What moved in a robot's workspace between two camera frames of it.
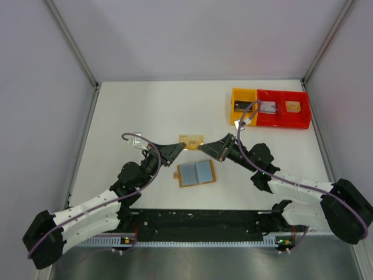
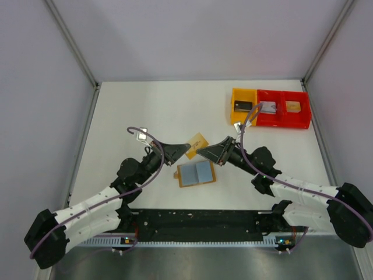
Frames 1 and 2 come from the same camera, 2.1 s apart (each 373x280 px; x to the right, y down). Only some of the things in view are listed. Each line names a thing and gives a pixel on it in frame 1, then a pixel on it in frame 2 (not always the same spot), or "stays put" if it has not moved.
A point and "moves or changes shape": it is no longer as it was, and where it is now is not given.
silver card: [268, 107] stays put
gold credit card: [192, 140] moves or changes shape
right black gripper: [215, 149] stays put
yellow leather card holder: [195, 173] stays put
